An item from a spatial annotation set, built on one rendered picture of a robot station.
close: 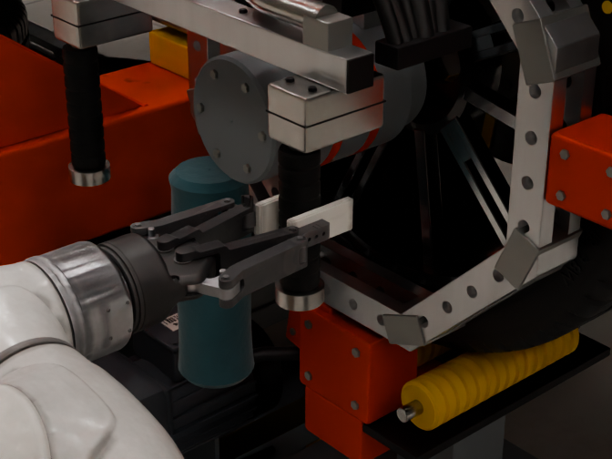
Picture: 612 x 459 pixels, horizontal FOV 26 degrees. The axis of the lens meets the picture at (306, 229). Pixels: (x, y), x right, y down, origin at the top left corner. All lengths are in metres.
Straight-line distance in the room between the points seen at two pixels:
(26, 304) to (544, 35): 0.50
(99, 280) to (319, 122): 0.23
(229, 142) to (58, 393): 0.51
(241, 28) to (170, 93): 0.68
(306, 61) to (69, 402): 0.40
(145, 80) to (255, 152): 0.63
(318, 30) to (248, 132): 0.22
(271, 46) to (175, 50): 0.76
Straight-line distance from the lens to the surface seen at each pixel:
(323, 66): 1.09
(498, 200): 1.41
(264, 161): 1.26
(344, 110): 1.10
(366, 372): 1.48
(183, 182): 1.43
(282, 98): 1.09
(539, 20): 1.17
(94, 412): 0.84
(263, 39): 1.14
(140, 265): 1.01
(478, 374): 1.48
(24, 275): 0.98
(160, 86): 1.86
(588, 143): 1.17
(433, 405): 1.44
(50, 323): 0.94
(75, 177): 1.41
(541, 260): 1.25
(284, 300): 1.16
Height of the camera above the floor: 1.34
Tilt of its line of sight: 27 degrees down
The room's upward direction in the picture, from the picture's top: straight up
